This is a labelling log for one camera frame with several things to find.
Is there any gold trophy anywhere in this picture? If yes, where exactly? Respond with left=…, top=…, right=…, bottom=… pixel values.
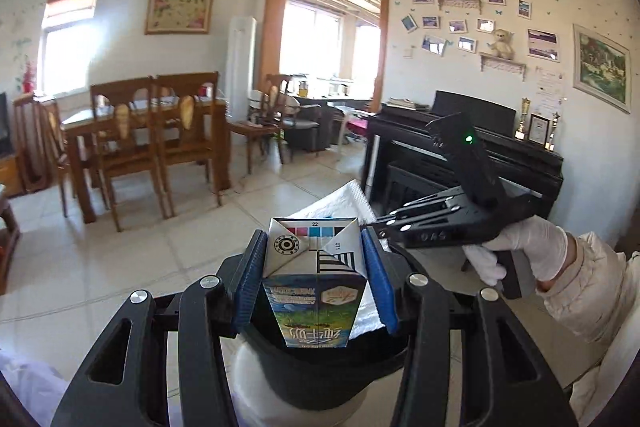
left=547, top=112, right=561, bottom=152
left=514, top=97, right=531, bottom=140

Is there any flat screen television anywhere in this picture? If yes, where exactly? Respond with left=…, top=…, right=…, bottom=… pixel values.
left=0, top=92, right=16, bottom=158

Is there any framed floral picture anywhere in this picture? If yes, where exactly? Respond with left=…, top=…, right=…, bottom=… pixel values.
left=145, top=0, right=215, bottom=36

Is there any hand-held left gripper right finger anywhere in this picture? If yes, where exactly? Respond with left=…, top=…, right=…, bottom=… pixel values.
left=360, top=227, right=581, bottom=427

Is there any white plastic chair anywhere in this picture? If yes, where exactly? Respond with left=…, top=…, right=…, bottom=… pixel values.
left=334, top=104, right=377, bottom=148

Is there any person's right forearm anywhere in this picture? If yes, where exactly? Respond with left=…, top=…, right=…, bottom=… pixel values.
left=539, top=231, right=632, bottom=350

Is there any person's cream jacket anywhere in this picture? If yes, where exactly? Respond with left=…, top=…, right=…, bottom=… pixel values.
left=567, top=347, right=640, bottom=427

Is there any wooden archway frame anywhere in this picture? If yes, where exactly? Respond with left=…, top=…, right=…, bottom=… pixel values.
left=260, top=0, right=392, bottom=108

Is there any white carved wall shelf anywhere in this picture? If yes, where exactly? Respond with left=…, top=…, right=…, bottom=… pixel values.
left=479, top=53, right=527, bottom=82
left=436, top=0, right=482, bottom=14

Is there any window with red blind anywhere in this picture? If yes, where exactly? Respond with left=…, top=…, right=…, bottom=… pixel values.
left=42, top=0, right=99, bottom=98

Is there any wooden dining table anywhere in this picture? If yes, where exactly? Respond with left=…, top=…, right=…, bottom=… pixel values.
left=60, top=98, right=233, bottom=224

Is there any framed certificate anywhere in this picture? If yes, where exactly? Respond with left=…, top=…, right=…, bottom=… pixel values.
left=529, top=113, right=551, bottom=146

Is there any white standing air conditioner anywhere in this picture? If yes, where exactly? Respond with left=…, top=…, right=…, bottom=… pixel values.
left=224, top=15, right=258, bottom=122

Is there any group of wall photo frames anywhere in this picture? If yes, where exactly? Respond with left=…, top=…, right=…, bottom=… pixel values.
left=400, top=0, right=561, bottom=64

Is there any purple floral blanket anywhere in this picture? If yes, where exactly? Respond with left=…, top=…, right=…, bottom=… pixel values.
left=0, top=351, right=68, bottom=427

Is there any framed landscape painting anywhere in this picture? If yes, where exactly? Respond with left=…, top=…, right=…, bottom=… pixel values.
left=572, top=23, right=632, bottom=114

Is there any person's right hand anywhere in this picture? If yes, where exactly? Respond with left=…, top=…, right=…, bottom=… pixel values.
left=462, top=214, right=571, bottom=293

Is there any black upright piano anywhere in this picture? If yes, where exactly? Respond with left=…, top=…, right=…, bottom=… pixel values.
left=362, top=89, right=565, bottom=238

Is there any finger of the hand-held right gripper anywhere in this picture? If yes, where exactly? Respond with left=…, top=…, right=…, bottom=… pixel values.
left=389, top=186, right=472, bottom=222
left=360, top=211, right=455, bottom=239

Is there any white wall notice sheet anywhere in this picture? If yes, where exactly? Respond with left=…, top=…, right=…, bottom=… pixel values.
left=535, top=67, right=565, bottom=108

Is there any black trash bin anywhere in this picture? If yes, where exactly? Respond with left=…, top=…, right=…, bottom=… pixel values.
left=217, top=249, right=433, bottom=412

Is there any printed milk carton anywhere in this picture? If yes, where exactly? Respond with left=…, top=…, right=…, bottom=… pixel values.
left=262, top=217, right=368, bottom=349

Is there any dark wicker armchair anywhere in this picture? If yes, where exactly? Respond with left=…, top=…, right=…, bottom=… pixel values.
left=285, top=102, right=347, bottom=154

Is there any beige teddy bear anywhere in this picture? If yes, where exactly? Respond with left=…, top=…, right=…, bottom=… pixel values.
left=487, top=28, right=516, bottom=60

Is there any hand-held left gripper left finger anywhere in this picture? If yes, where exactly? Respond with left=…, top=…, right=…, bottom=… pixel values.
left=50, top=229, right=268, bottom=427

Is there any wooden television stand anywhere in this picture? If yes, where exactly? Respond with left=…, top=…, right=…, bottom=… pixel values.
left=0, top=154, right=27, bottom=198

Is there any stack of music books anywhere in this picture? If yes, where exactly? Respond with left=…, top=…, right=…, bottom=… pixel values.
left=382, top=97, right=431, bottom=111

